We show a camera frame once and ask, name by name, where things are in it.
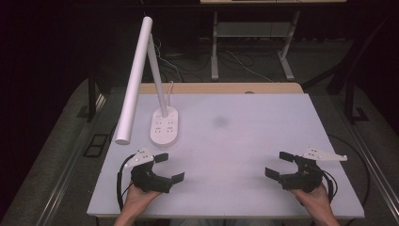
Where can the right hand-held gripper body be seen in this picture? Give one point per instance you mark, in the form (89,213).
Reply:
(306,177)

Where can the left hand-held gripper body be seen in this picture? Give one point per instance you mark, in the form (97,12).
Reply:
(147,180)

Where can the person's left hand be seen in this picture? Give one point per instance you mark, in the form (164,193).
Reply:
(139,199)

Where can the person's right hand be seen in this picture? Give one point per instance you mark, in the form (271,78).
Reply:
(313,201)

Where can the black metal stand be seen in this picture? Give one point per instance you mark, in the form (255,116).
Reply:
(92,97)
(351,100)

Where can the white desk lamp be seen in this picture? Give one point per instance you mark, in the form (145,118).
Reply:
(135,75)

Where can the black rectangular floor frame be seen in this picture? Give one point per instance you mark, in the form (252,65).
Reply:
(95,145)

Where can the aluminium floor rail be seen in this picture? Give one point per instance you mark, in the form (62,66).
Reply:
(376,175)
(66,175)

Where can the grey metal desk frame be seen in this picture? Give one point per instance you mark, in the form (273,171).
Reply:
(251,29)

